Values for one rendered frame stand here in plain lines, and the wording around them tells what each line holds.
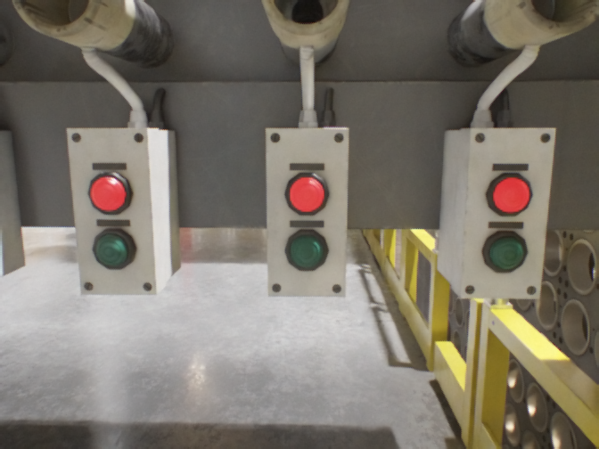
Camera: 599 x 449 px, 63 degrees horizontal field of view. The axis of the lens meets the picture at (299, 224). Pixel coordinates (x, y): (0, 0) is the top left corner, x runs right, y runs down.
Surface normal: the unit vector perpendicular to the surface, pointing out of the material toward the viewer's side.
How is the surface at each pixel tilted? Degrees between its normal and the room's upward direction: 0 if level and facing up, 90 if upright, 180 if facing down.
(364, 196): 90
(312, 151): 90
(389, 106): 90
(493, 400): 90
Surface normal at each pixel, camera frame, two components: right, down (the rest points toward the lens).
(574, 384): 0.00, -0.98
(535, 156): -0.03, 0.18
